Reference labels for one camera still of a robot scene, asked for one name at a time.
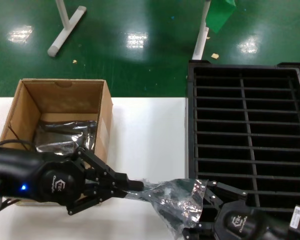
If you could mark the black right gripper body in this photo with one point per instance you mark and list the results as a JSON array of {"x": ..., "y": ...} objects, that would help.
[{"x": 240, "y": 225}]

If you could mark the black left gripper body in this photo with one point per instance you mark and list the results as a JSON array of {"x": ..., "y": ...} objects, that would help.
[{"x": 55, "y": 182}]

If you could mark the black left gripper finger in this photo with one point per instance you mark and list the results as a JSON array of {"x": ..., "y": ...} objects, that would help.
[
  {"x": 100, "y": 196},
  {"x": 110, "y": 175}
]

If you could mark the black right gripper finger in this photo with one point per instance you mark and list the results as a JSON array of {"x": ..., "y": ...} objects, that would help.
[
  {"x": 202, "y": 231},
  {"x": 225, "y": 195}
]

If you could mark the grey antistatic bag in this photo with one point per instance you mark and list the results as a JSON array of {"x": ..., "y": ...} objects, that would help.
[{"x": 187, "y": 200}]

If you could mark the flat bagged graphics card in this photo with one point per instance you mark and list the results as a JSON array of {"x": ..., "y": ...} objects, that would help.
[{"x": 65, "y": 135}]

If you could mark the black slotted container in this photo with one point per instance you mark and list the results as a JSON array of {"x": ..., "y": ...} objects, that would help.
[{"x": 191, "y": 125}]

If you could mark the brown cardboard box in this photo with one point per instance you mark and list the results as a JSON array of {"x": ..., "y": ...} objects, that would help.
[{"x": 65, "y": 97}]

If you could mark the large yellow paper scrap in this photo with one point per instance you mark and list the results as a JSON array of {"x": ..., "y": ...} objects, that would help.
[{"x": 215, "y": 56}]

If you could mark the white table leg with foot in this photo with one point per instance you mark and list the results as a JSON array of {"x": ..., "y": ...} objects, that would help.
[
  {"x": 62, "y": 35},
  {"x": 199, "y": 42}
]

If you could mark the green tablecloth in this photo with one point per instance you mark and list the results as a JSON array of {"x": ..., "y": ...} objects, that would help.
[{"x": 218, "y": 15}]

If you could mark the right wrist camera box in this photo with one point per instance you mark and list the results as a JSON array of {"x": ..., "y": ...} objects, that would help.
[{"x": 298, "y": 217}]

